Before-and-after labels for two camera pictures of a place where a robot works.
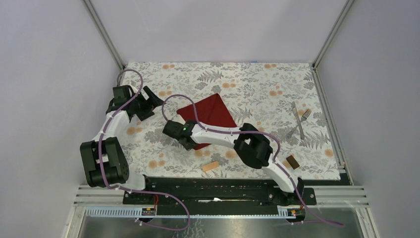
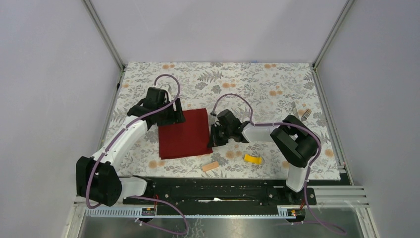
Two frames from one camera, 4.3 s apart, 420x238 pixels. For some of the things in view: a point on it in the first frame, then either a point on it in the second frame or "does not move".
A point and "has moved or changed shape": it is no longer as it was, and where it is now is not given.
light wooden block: [210, 166] does not move
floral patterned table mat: [282, 98] does not move
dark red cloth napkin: [212, 113] has moved or changed shape
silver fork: [304, 116] does not move
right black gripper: [189, 147] to [214, 140]
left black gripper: [152, 102] to [171, 119]
